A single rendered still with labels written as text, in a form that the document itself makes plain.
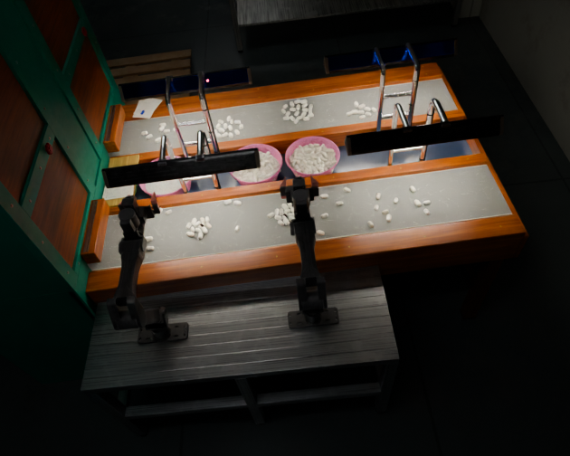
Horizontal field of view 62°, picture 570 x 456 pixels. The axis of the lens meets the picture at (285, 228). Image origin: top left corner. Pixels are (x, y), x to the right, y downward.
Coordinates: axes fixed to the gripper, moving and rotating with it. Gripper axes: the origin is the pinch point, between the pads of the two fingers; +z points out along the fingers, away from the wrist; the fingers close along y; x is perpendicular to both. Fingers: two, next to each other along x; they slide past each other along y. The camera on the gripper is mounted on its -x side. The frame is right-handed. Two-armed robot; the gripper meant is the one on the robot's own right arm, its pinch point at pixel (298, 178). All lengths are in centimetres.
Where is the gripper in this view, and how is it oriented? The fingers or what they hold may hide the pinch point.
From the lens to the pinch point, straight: 180.1
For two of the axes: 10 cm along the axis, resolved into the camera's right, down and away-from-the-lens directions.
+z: -0.7, -7.8, 6.2
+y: -9.9, 1.1, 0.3
